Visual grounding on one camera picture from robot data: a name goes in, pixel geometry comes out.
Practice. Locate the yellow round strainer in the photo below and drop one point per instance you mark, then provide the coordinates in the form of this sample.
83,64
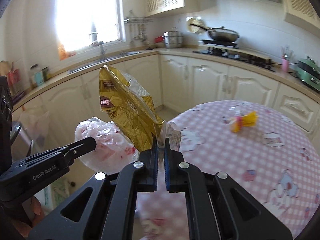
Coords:
195,25

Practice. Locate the operator hand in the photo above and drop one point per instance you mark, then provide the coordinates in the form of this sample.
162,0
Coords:
35,214

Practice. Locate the wok with lid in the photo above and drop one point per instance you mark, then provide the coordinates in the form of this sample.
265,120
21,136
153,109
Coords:
222,34

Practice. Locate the gold foil snack bag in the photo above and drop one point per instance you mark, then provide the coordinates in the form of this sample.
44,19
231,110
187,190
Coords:
129,106

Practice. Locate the pink utensil cup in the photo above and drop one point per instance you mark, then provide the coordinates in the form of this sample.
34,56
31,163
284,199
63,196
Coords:
286,55

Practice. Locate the chrome sink faucet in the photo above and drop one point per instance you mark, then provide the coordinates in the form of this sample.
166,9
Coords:
96,43

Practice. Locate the pink checkered tablecloth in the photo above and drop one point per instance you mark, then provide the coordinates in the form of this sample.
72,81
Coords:
273,160

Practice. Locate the black gas stove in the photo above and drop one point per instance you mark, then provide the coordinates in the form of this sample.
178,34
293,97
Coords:
230,50

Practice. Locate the hanging utensil rack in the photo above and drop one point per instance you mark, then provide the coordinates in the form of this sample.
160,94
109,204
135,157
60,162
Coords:
137,28

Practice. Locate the yellow pink candy wrapper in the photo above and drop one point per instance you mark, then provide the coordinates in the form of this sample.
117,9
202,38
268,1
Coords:
237,122

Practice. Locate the steel stock pot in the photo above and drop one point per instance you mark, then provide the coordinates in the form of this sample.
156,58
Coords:
173,39

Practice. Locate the cream lower cabinets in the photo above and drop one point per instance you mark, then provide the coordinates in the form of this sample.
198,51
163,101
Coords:
180,81

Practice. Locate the green electric grill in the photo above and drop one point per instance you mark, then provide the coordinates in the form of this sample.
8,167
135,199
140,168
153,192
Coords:
308,72

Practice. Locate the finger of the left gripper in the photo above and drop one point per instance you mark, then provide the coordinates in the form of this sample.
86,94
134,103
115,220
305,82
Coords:
77,149

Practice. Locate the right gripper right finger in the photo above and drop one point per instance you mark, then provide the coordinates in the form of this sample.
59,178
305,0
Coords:
175,178

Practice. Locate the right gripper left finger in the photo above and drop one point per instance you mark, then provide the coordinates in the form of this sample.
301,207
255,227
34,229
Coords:
147,179

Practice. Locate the white red plastic bag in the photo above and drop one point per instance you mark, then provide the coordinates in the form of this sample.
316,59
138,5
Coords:
113,150

